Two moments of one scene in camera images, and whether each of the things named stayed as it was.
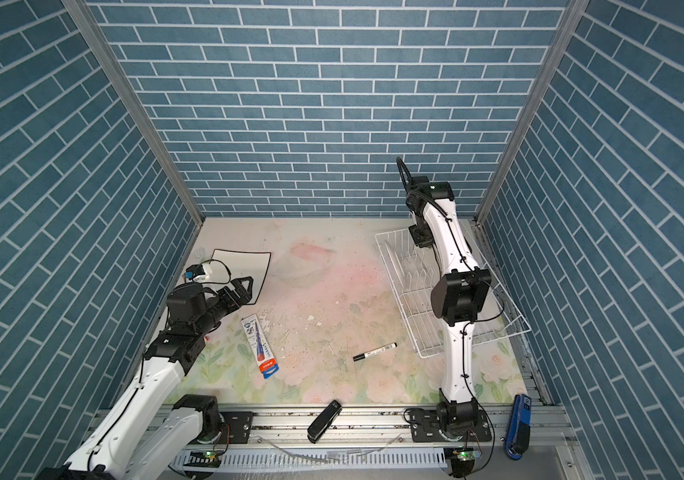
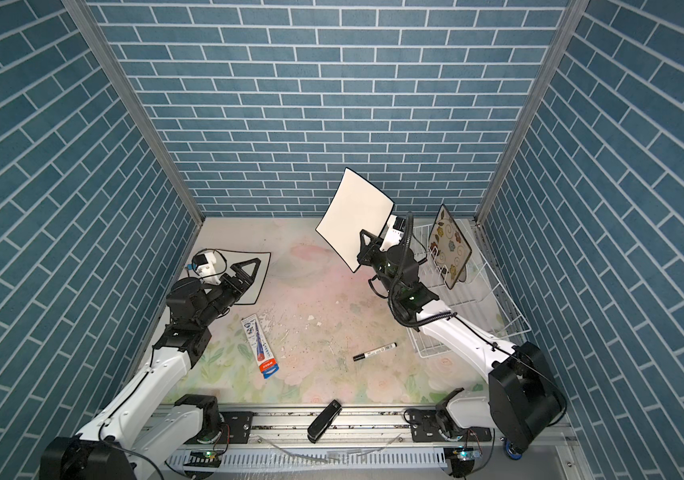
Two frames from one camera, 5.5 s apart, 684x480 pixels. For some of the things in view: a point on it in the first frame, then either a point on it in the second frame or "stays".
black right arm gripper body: x=420 y=234 to x=382 y=262
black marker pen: x=371 y=353 stays
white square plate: x=405 y=174 to x=354 y=206
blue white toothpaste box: x=268 y=365 stays
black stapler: x=323 y=421 stays
